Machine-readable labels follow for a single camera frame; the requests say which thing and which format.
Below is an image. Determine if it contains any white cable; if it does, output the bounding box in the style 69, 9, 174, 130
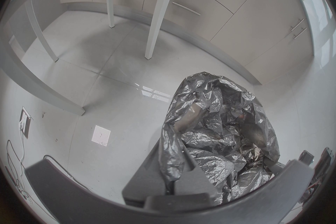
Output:
16, 120, 28, 169

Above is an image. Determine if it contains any black plastic bag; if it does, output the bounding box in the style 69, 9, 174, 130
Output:
159, 72, 281, 206

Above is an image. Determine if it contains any white chair with grey seat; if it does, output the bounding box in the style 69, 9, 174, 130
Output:
0, 0, 191, 116

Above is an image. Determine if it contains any beige floor cabinet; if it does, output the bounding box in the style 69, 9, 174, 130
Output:
58, 0, 315, 86

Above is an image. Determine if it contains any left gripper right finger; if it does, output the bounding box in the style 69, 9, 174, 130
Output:
174, 148, 219, 212

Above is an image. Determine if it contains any thin black cable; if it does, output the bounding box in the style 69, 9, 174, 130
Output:
5, 139, 30, 199

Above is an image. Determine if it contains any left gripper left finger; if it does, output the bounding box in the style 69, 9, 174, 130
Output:
122, 138, 174, 212

